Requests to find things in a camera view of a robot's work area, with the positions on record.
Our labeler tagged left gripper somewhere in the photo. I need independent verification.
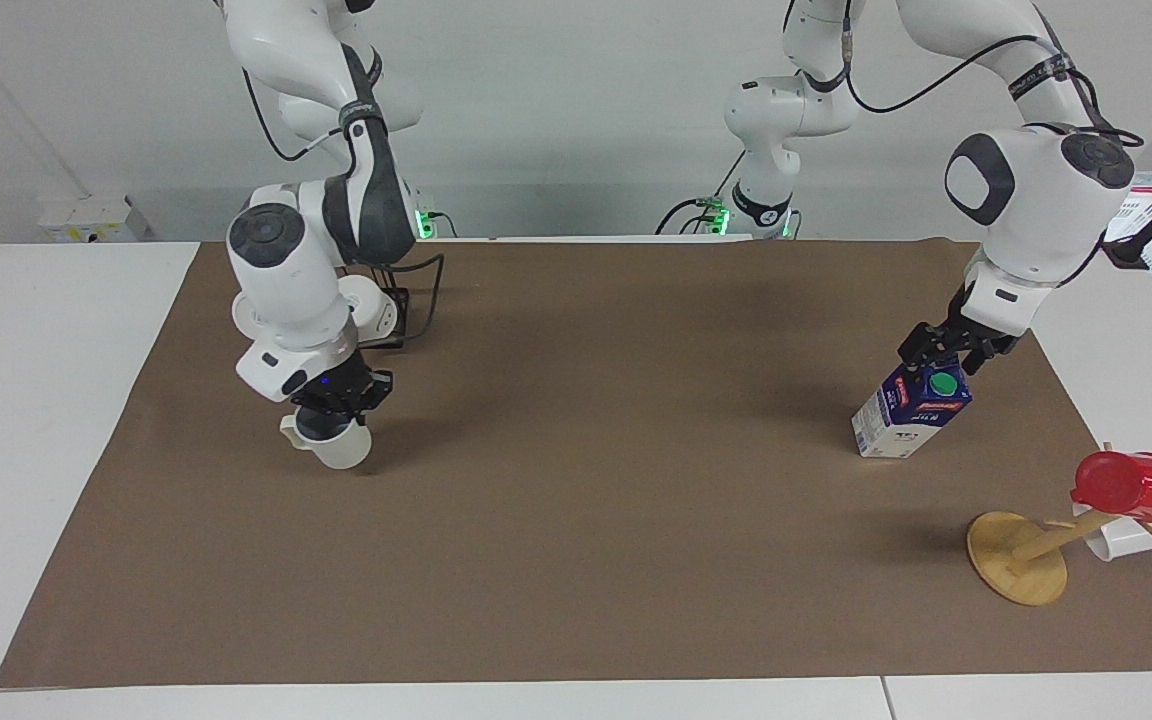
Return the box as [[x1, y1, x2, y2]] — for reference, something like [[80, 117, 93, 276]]
[[897, 284, 1021, 379]]

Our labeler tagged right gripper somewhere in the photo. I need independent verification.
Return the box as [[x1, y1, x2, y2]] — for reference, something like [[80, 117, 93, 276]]
[[290, 364, 395, 439]]

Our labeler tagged cream cup with handle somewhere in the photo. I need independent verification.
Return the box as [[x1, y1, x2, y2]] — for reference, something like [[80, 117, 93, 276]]
[[279, 408, 374, 472]]

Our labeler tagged blue and white milk carton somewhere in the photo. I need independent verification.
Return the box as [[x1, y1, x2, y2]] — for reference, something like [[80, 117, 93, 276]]
[[850, 360, 974, 460]]

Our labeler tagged wooden cup stand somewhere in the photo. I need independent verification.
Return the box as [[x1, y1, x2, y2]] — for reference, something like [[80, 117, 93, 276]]
[[966, 440, 1152, 607]]

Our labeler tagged red plastic cup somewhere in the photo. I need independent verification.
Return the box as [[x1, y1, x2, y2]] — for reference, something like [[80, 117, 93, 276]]
[[1070, 450, 1152, 524]]

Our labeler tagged white cup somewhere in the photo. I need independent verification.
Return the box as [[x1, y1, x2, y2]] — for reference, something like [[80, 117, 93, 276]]
[[1084, 503, 1152, 564]]

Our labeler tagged white cardboard box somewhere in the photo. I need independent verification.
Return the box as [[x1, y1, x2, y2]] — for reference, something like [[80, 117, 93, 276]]
[[36, 194, 153, 244]]

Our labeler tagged black cable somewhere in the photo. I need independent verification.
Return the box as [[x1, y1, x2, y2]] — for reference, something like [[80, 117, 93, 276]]
[[654, 148, 749, 237], [341, 252, 447, 352], [839, 0, 1146, 151], [239, 66, 349, 164]]

